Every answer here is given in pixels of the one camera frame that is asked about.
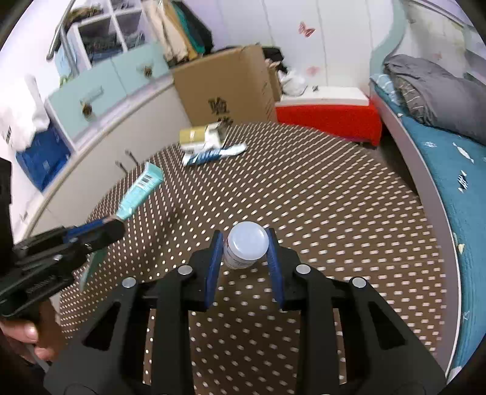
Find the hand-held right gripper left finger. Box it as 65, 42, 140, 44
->
43, 230, 224, 395

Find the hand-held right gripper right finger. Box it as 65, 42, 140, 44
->
265, 227, 447, 395

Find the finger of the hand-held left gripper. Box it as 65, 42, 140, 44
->
85, 219, 126, 251
64, 219, 111, 243

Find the white lidded jar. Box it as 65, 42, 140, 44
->
222, 221, 268, 271

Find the teal tube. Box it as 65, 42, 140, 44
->
78, 161, 166, 291

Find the person's left hand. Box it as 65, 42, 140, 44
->
0, 300, 66, 365

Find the blue bag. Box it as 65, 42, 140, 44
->
15, 125, 73, 192

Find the brown dotted tablecloth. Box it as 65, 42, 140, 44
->
59, 122, 449, 395

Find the white blue toothpaste tube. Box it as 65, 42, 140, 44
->
181, 143, 248, 167

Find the yellow white carton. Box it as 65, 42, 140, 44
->
178, 122, 228, 153

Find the red fabric bench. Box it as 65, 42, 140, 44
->
275, 102, 383, 147

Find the teal drawer cabinet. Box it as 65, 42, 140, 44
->
11, 42, 194, 228

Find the white bench cushion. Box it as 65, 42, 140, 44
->
279, 87, 371, 109

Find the large cardboard box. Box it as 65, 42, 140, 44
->
173, 43, 278, 128

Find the small cardboard box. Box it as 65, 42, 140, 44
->
266, 61, 284, 102

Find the white plastic bag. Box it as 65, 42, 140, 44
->
283, 70, 309, 95

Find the white cubby shelf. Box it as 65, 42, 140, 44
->
64, 0, 147, 73

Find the bed with blue cover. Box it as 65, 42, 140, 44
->
374, 76, 486, 376

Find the metal pole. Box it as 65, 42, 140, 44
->
46, 0, 77, 61

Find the light blue patterned pillow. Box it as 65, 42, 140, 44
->
370, 73, 404, 115

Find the black bag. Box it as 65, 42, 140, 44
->
263, 46, 289, 73

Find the stack of folded clothes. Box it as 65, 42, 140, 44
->
144, 0, 215, 64

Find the white wardrobe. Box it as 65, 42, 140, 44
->
213, 0, 403, 99

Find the grey pillow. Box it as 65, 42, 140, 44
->
383, 53, 486, 146

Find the pale green headboard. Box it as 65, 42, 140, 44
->
369, 0, 418, 82

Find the white bed frame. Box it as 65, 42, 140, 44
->
368, 81, 462, 380

